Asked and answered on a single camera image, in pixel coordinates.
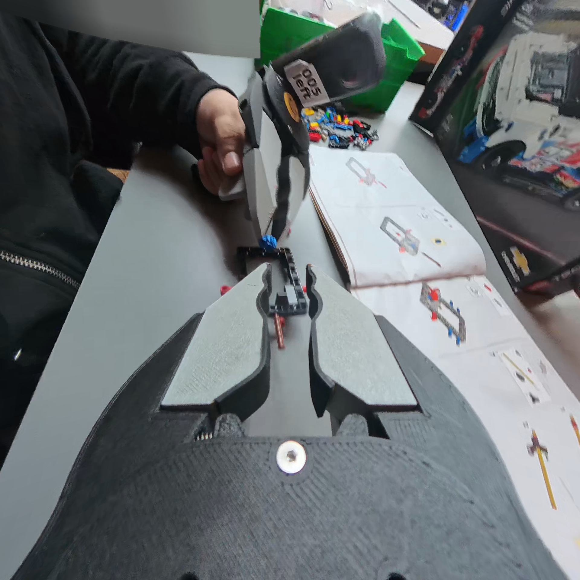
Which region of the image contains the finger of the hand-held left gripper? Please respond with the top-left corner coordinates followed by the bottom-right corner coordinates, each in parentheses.
top-left (272, 152), bottom-right (311, 236)
top-left (219, 72), bottom-right (279, 243)

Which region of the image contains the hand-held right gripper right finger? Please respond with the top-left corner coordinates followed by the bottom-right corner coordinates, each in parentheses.
top-left (306, 264), bottom-right (419, 418)

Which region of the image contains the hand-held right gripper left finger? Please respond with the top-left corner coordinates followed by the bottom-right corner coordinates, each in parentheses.
top-left (161, 263), bottom-right (272, 421)

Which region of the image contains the black lego frame assembly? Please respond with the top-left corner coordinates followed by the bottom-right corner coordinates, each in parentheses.
top-left (220, 246), bottom-right (312, 329)

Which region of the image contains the pile of loose lego pieces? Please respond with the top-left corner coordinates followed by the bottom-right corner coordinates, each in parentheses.
top-left (300, 103), bottom-right (380, 151)

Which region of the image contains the lego instruction booklet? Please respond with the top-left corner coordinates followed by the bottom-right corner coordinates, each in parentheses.
top-left (307, 145), bottom-right (580, 576)

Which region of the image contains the lego set box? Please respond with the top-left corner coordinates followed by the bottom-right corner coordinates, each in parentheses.
top-left (409, 0), bottom-right (580, 295)

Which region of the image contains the person's left hand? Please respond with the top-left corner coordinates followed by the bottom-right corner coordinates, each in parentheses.
top-left (196, 90), bottom-right (247, 196)

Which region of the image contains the green plastic bin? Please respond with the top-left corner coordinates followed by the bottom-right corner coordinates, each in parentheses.
top-left (259, 7), bottom-right (427, 114)

